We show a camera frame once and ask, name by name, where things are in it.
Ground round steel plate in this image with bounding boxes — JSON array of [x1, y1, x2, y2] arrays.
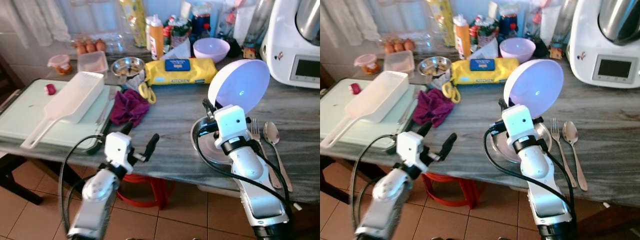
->
[[489, 121, 554, 165], [189, 116, 251, 166]]

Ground purple cloth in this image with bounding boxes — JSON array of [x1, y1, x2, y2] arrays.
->
[[108, 88, 151, 127], [412, 88, 456, 128]]

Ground steel table knife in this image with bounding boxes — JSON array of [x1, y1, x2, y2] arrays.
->
[[399, 90, 419, 127], [97, 94, 114, 127]]

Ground yellow kitchen wipes pack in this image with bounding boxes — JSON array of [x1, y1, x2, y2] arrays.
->
[[144, 57, 219, 86], [451, 56, 521, 86]]

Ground red plastic stool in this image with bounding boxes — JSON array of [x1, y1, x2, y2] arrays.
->
[[421, 172, 481, 209], [115, 172, 176, 210]]

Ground steel fork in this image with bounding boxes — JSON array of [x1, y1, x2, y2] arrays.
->
[[248, 117, 284, 190], [549, 117, 579, 190]]

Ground lilac plastic bowl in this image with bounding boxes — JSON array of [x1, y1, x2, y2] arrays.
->
[[192, 37, 232, 64], [499, 37, 537, 64]]

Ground white paper sheet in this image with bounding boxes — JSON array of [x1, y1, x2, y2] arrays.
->
[[470, 38, 499, 60], [163, 39, 192, 61]]

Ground steel spoon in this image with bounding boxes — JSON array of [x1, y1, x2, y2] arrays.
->
[[263, 121, 295, 193], [562, 120, 590, 192]]

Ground small steel bowl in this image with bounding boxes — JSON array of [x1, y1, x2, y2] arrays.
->
[[417, 55, 454, 80], [110, 56, 146, 81]]

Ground white plastic tub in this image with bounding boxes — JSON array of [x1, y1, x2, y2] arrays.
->
[[197, 183, 242, 197]]

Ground clear plastic food container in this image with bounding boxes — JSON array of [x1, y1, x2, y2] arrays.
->
[[383, 49, 416, 74], [77, 50, 110, 75]]

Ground orange sauce squeeze bottle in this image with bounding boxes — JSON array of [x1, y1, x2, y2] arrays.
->
[[148, 14, 165, 61], [453, 13, 471, 61]]

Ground red green food packet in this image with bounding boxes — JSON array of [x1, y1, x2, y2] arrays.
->
[[470, 14, 499, 50], [164, 15, 193, 51]]

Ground pale green cutting board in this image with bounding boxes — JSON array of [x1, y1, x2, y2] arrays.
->
[[0, 78, 121, 154], [320, 78, 426, 151]]

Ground small jar with pink lid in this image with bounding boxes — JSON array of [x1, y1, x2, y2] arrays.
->
[[353, 53, 380, 76], [47, 53, 73, 76]]

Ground white kitchen cooking machine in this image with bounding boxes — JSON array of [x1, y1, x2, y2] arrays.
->
[[566, 0, 640, 90], [259, 0, 321, 90]]

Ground yellow food bag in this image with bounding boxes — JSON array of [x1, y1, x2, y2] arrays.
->
[[429, 0, 456, 49], [118, 0, 149, 49]]

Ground steel mixing jug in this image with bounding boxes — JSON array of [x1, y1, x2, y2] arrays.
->
[[294, 0, 321, 46], [597, 0, 640, 46]]

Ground white hanging curtain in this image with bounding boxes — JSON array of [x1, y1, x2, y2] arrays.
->
[[324, 0, 382, 44], [12, 0, 71, 44]]

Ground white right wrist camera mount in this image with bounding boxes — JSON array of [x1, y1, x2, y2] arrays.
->
[[213, 104, 250, 144], [501, 103, 536, 141]]

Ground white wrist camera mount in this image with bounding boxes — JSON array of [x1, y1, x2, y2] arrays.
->
[[213, 104, 250, 144], [501, 103, 536, 141], [395, 130, 426, 169], [103, 131, 134, 169]]

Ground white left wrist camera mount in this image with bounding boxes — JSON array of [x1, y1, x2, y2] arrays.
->
[[103, 131, 134, 169], [395, 130, 426, 169]]

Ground yellow handled scissors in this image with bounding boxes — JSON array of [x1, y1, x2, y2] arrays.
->
[[137, 81, 157, 105], [442, 80, 462, 105]]

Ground white plastic scoop with handle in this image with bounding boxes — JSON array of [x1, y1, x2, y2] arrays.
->
[[320, 70, 410, 150], [19, 71, 106, 150]]

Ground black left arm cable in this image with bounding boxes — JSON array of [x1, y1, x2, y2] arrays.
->
[[349, 133, 401, 232], [58, 134, 109, 234]]

